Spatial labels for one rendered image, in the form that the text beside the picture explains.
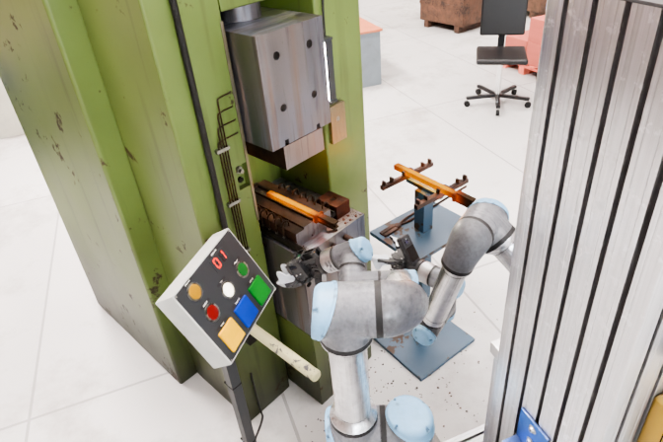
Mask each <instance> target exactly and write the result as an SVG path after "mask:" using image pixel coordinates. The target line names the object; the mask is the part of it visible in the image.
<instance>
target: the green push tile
mask: <svg viewBox="0 0 663 442"><path fill-rule="evenodd" d="M248 291H249V292H250V293H251V294H252V295H253V297H254V298H255V299H256V300H257V302H258V303H259V304H260V305H261V306H262V305H263V303H264V301H265V300H266V298H267V296H268V295H269V293H270V291H271V290H270V289H269V287H268V286H267V285H266V284H265V282H264V281H263V280H262V279H261V277H260V276H259V275H257V276H256V278H255V279H254V281H253V283H252V284H251V286H250V287H249V289H248Z"/></svg>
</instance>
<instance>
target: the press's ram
mask: <svg viewBox="0 0 663 442"><path fill-rule="evenodd" d="M260 9H261V16H260V17H259V18H256V19H254V20H250V21H245V22H237V23H226V22H223V23H224V29H225V34H226V40H227V44H228V49H229V55H230V60H231V66H232V71H233V77H234V82H235V87H236V93H237V98H238V104H239V109H240V114H241V120H242V125H243V130H244V135H245V140H246V141H247V142H249V143H252V144H254V145H257V146H258V147H261V148H263V149H266V150H268V151H271V152H274V151H276V150H278V149H280V148H282V147H284V146H285V143H288V144H290V143H291V142H293V141H295V140H297V139H299V138H301V137H303V136H305V135H307V134H309V133H311V132H313V131H315V130H317V127H318V128H321V127H323V126H325V125H327V124H328V123H330V122H331V111H330V99H329V87H328V75H327V65H326V53H325V41H324V29H323V17H322V15H316V14H309V13H302V12H295V11H287V10H280V9H273V8H266V7H260Z"/></svg>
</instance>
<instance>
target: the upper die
mask: <svg viewBox="0 0 663 442"><path fill-rule="evenodd" d="M246 146H247V151H248V154H249V155H252V156H254V157H256V158H259V159H261V160H264V161H266V162H268V163H270V164H272V165H274V166H277V167H279V168H282V169H284V170H286V171H287V170H289V169H291V168H292V167H294V166H296V165H298V164H300V163H301V162H303V161H305V160H307V159H309V158H310V157H312V156H314V155H316V154H318V153H319V152H321V151H323V150H325V146H324V136H323V128H322V127H321V128H318V127H317V130H315V131H313V132H311V133H309V134H307V135H305V136H303V137H301V138H299V139H297V140H295V141H293V142H291V143H290V144H288V143H285V146H284V147H282V148H280V149H278V150H276V151H274V152H271V151H268V150H266V149H263V148H261V147H258V146H257V145H254V144H252V143H249V142H247V141H246Z"/></svg>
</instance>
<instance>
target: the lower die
mask: <svg viewBox="0 0 663 442"><path fill-rule="evenodd" d="M257 184H258V185H260V186H262V187H264V188H266V189H268V190H273V191H275V192H277V193H279V194H281V195H283V196H285V197H288V198H290V199H292V200H294V201H296V202H298V203H300V204H303V205H305V206H307V207H309V208H311V209H313V210H316V211H318V212H320V211H324V214H326V215H328V216H329V217H331V210H330V209H328V208H326V207H324V208H323V209H322V206H321V205H320V204H318V203H316V205H314V201H312V200H309V199H308V202H307V201H306V199H307V198H305V197H303V196H301V198H299V195H298V194H296V193H294V195H292V191H290V190H287V191H286V192H285V188H283V187H280V188H278V185H276V184H273V183H271V182H269V181H266V180H263V181H261V182H259V183H255V184H254V186H255V185H257ZM255 195H256V200H257V205H259V206H260V210H263V209H266V210H267V213H268V214H269V213H270V212H273V213H274V215H275V218H276V217H277V216H280V217H281V218H282V222H280V218H278V219H277V220H276V226H277V231H278V234H280V235H282V236H283V232H282V223H283V221H285V220H288V221H289V223H290V226H288V223H287V222H285V223H284V232H285V236H286V238H287V239H289V240H291V241H293V242H295V243H297V244H298V245H300V246H302V245H303V244H304V243H306V242H307V241H309V240H310V239H312V238H313V237H315V236H316V235H317V234H319V233H320V232H322V231H323V230H325V229H326V227H327V226H325V225H323V224H321V223H317V224H316V223H314V217H312V216H310V215H308V214H305V213H303V212H301V211H299V210H297V209H295V208H293V207H291V206H289V205H287V204H285V203H283V202H280V201H278V200H276V199H274V198H272V197H270V196H268V195H266V194H264V193H262V192H260V191H258V190H256V189H255ZM261 216H262V222H263V225H264V226H265V227H267V228H268V224H267V215H266V213H265V211H263V212H262V214H261ZM275 218H274V219H275ZM274 219H273V215H272V214H271V215H269V224H270V228H271V230H272V231H274V232H275V226H274ZM312 235H314V236H313V237H312Z"/></svg>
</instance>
